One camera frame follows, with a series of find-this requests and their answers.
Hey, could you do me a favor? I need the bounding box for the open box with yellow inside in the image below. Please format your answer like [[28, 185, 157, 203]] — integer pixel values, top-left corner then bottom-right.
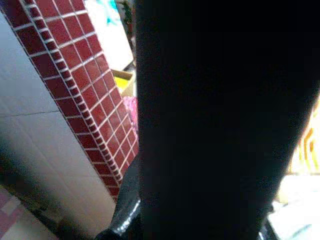
[[111, 69, 136, 99]]

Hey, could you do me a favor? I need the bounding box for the pink bag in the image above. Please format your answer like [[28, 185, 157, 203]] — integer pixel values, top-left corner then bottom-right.
[[122, 96, 139, 141]]

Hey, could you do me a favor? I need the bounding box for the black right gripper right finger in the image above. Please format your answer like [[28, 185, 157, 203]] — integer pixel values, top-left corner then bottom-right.
[[257, 216, 276, 240]]

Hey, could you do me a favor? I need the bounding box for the black curtain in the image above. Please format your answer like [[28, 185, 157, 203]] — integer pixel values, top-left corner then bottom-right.
[[134, 0, 320, 240]]

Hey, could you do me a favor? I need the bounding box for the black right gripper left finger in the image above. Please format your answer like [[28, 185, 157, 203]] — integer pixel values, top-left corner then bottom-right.
[[94, 158, 143, 240]]

